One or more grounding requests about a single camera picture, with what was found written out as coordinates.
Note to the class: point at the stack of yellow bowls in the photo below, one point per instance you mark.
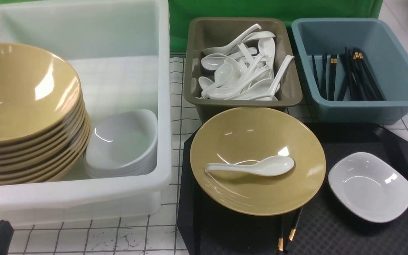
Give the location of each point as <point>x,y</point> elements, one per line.
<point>44,124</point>

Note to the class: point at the small white sauce dish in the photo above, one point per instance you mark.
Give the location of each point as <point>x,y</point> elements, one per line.
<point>369,187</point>

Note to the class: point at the pile of white spoons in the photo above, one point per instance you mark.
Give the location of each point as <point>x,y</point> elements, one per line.
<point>243,69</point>

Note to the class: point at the bundle of black chopsticks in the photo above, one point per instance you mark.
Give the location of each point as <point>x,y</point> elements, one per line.
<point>345,77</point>

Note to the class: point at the stack of white dishes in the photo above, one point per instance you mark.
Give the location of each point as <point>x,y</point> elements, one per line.
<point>123,144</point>

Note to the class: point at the yellow noodle bowl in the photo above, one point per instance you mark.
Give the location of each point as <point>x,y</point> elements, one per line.
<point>246,136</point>

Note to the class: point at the white ceramic soup spoon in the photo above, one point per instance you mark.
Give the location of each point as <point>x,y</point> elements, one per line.
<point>275,165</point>

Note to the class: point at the black chopstick gold band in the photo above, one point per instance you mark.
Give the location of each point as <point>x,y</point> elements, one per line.
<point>280,233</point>
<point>292,232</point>

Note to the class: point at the blue plastic chopstick bin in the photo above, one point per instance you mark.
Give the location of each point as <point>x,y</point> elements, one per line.
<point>321,45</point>

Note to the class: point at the large white plastic tub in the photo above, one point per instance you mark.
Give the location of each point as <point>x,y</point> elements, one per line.
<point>110,86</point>

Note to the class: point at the brown plastic spoon bin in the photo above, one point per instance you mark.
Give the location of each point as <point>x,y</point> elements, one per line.
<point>209,32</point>

